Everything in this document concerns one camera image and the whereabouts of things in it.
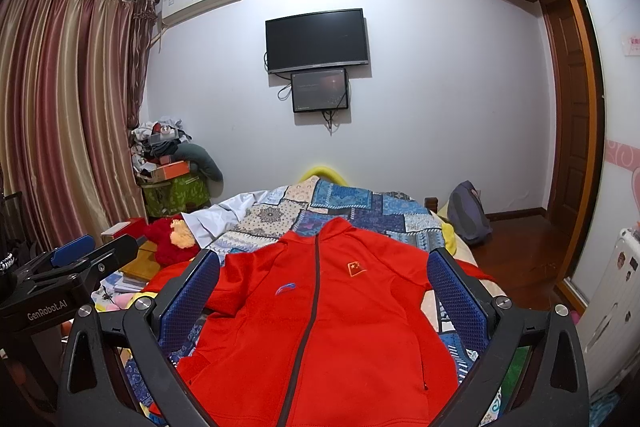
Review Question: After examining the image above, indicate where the red zip jacket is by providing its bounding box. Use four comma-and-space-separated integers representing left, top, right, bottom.
142, 217, 497, 427

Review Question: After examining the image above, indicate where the pile of clothes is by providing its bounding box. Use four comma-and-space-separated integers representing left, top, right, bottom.
129, 117, 192, 178

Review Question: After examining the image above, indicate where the red plush toy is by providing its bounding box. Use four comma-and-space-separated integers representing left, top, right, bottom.
113, 215, 200, 267

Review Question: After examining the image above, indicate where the white shirt on bed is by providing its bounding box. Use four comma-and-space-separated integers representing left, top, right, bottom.
181, 190, 269, 249

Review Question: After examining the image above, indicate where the orange shoe box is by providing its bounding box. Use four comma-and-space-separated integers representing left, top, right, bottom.
150, 160, 191, 183

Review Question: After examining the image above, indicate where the grey blue bag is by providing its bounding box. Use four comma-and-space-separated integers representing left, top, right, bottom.
447, 180, 492, 245

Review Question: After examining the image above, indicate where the dark grey pillow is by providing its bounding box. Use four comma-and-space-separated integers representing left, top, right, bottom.
171, 142, 224, 183

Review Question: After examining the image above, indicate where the blue patchwork quilt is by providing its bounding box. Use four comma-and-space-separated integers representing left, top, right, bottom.
119, 175, 507, 427

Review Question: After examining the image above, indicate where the striped red gold curtain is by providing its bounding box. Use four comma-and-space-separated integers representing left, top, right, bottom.
1, 0, 155, 249

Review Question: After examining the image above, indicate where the brown wooden door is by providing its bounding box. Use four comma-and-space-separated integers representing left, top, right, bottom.
542, 0, 589, 234

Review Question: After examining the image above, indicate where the white sliding wardrobe door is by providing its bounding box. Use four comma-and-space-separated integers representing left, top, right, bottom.
570, 0, 639, 299

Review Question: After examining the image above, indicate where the small black wall monitor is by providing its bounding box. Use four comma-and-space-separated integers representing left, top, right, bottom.
291, 68, 349, 113

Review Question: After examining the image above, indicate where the black wall television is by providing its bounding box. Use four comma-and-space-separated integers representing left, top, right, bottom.
265, 9, 370, 74

